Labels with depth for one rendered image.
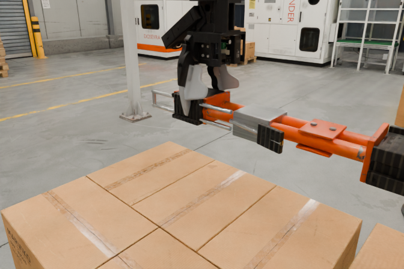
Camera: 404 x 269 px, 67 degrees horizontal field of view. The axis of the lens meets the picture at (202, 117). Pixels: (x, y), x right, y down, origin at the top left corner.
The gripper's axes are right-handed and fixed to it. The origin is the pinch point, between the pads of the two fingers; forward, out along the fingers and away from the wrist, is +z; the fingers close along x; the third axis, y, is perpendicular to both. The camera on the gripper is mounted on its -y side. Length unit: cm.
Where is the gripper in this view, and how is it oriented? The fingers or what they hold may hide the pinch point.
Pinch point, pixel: (201, 104)
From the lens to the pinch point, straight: 59.2
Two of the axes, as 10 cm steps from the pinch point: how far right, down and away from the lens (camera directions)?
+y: 7.4, 2.3, -6.3
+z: 0.1, 9.4, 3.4
